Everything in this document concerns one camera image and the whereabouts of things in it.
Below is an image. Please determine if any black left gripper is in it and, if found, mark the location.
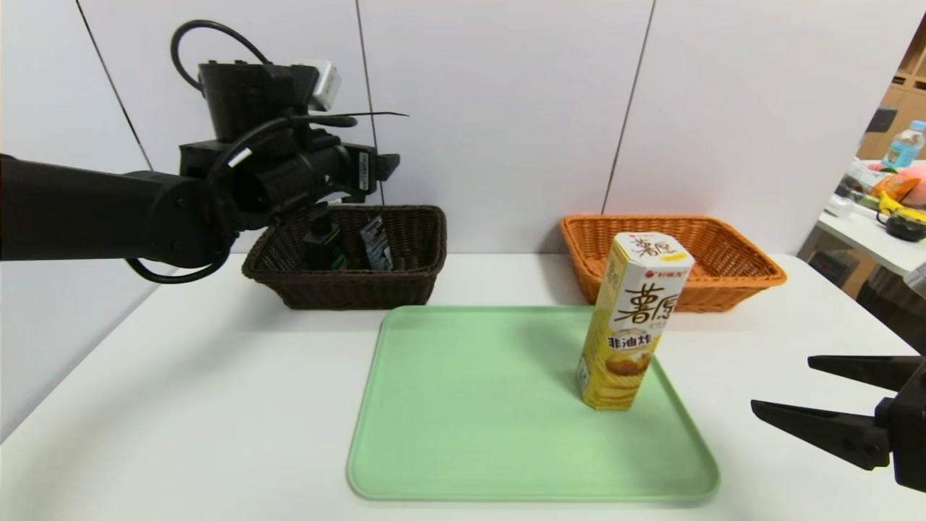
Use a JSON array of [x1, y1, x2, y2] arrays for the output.
[[293, 143, 401, 204]]

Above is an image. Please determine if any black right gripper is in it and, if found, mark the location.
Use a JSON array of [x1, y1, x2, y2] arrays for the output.
[[750, 355, 926, 493]]

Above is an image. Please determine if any dark green cone tube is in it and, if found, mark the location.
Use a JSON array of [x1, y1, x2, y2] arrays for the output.
[[359, 214, 394, 273]]

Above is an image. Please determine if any dark green rectangular bottle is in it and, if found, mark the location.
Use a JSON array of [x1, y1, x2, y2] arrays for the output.
[[302, 211, 347, 271]]

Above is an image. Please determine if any yellow potato chips box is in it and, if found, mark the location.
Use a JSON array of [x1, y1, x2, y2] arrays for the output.
[[575, 232, 695, 412]]

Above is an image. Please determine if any dark brown wicker basket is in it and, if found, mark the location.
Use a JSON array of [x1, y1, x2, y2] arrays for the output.
[[242, 205, 448, 311]]

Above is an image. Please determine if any orange wicker basket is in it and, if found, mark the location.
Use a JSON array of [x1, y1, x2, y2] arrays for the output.
[[561, 214, 788, 313]]

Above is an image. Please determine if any black zip tie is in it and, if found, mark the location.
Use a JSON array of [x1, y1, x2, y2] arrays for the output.
[[318, 110, 409, 121]]

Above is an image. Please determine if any dark chair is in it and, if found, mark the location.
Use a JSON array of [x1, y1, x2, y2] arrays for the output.
[[857, 266, 926, 347]]

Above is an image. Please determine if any white side table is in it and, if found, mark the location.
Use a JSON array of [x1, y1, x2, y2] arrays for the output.
[[798, 192, 926, 284]]

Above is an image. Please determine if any black round object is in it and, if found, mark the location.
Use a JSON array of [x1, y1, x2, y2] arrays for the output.
[[884, 215, 926, 242]]

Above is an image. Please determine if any yellow item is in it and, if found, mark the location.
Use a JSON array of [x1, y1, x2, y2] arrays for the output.
[[877, 191, 926, 224]]

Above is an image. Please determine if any orange snack bag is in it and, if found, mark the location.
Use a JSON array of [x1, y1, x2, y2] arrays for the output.
[[870, 175, 921, 203]]

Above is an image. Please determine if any clear water bottle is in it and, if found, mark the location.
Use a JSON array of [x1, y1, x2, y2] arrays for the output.
[[883, 120, 926, 169]]

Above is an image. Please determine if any light green plastic tray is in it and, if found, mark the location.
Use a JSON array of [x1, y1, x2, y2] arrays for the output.
[[347, 305, 721, 503]]

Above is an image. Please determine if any wooden cabinet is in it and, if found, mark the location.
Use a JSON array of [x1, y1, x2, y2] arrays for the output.
[[857, 13, 926, 161]]

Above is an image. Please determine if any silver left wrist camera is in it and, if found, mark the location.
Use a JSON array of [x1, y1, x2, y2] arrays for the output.
[[302, 59, 342, 111]]

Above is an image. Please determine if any black camera cable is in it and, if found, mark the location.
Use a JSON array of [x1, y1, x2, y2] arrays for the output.
[[170, 20, 272, 95]]

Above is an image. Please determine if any black wrist harness cable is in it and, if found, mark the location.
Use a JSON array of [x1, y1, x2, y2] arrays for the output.
[[126, 116, 359, 285]]

